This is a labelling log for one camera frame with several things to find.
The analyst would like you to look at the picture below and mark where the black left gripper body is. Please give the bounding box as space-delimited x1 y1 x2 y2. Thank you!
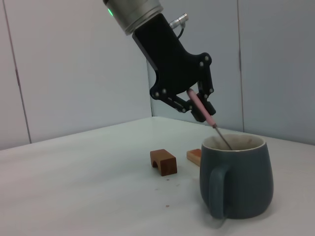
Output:
132 13 213 101

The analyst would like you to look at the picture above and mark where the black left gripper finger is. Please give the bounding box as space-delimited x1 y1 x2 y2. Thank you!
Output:
196 61 218 117
157 94 207 123

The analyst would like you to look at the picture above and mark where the pink handled metal spoon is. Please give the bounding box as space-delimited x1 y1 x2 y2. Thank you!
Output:
187 89 233 150

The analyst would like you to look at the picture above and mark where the grey ceramic cup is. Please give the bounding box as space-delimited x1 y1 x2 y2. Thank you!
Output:
199 134 274 221

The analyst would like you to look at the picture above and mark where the flat light wooden block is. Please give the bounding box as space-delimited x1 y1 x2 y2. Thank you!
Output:
186 148 203 166

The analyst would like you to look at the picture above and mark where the arched brown wooden block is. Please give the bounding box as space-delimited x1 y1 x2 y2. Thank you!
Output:
150 148 178 177

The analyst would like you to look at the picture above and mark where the left gripper plug with cable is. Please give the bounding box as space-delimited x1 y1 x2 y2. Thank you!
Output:
169 14 190 40

